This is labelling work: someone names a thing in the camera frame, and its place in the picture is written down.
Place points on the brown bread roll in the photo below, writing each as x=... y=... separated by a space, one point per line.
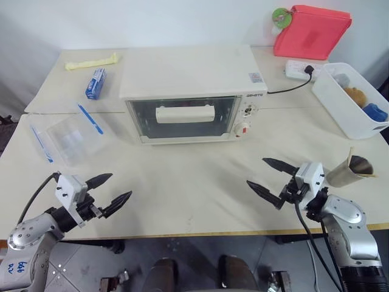
x=357 y=95

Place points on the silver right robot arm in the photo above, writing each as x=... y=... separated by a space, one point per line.
x=349 y=213

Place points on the white plastic bin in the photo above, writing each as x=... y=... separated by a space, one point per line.
x=334 y=103

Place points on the red fabric pouch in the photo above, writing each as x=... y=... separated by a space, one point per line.
x=313 y=33

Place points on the steel cup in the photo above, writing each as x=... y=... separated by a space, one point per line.
x=343 y=176

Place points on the white power strip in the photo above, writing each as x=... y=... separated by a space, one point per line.
x=294 y=68

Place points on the white toaster oven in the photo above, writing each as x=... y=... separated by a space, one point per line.
x=182 y=73

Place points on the metal bracket under table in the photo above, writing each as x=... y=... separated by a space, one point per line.
x=117 y=281
x=282 y=281

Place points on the dark rounded shape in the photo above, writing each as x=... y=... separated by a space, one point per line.
x=164 y=276
x=237 y=275

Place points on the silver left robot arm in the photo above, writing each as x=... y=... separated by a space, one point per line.
x=27 y=234

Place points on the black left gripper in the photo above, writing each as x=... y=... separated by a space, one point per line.
x=88 y=208

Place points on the clear container blue clips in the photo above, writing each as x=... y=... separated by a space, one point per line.
x=73 y=143

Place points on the blue white carton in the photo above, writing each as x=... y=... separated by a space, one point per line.
x=95 y=85

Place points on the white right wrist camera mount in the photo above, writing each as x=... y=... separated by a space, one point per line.
x=310 y=175

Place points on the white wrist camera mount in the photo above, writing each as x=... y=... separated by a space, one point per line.
x=310 y=175
x=68 y=188

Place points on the pale yellow plastic holder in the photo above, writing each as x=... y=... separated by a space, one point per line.
x=91 y=63

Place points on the white knob with red mark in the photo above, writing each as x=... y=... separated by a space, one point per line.
x=243 y=129

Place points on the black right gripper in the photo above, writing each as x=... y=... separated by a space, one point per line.
x=290 y=191

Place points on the black power plug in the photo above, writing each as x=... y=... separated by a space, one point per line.
x=310 y=70

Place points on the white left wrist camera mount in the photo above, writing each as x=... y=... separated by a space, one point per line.
x=68 y=188

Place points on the printed label sticker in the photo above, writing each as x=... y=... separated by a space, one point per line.
x=256 y=77

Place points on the blue toy block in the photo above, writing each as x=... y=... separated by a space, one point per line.
x=375 y=112

